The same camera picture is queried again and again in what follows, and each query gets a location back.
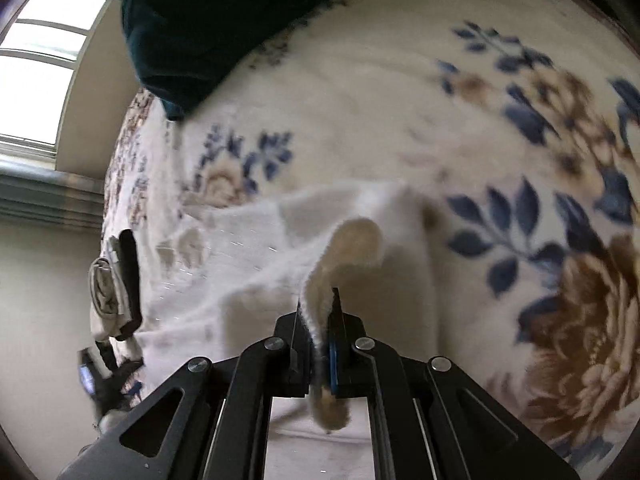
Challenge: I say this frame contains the window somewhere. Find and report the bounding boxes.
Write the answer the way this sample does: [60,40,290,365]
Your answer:
[0,0,114,161]

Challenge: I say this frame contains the grey window sill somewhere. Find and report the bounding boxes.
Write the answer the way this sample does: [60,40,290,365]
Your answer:
[0,156,107,231]

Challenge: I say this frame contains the white knit sweater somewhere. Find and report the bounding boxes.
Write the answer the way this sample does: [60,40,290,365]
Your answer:
[135,180,443,480]

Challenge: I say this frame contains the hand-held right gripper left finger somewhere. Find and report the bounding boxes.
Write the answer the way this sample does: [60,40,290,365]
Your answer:
[57,299,307,480]

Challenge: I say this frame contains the dark teal pillow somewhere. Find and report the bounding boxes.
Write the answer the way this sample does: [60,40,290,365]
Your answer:
[121,0,387,122]

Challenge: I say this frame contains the floral plush blanket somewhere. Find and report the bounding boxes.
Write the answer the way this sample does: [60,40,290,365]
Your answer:
[102,0,640,467]

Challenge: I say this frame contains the folded beige cloth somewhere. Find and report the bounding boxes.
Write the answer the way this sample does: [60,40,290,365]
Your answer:
[87,239,143,361]

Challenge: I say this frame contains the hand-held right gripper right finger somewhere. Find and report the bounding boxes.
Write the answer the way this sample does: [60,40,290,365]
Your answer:
[326,287,581,480]

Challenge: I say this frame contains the folded black cloth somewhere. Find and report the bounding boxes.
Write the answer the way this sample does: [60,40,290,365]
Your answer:
[116,229,144,337]

